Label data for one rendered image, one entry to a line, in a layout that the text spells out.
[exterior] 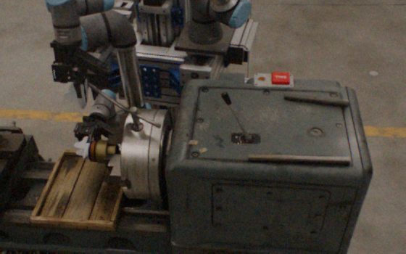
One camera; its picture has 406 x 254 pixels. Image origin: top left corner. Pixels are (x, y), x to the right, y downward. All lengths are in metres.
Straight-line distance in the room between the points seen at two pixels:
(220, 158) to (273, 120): 0.24
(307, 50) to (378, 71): 0.60
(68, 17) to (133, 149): 0.43
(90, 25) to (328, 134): 0.87
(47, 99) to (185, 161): 2.61
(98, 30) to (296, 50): 2.77
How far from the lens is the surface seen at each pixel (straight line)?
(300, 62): 4.11
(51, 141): 3.46
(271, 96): 1.59
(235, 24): 1.88
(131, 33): 1.77
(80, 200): 1.80
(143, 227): 1.70
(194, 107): 1.53
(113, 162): 1.59
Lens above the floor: 2.20
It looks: 43 degrees down
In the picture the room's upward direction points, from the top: 3 degrees counter-clockwise
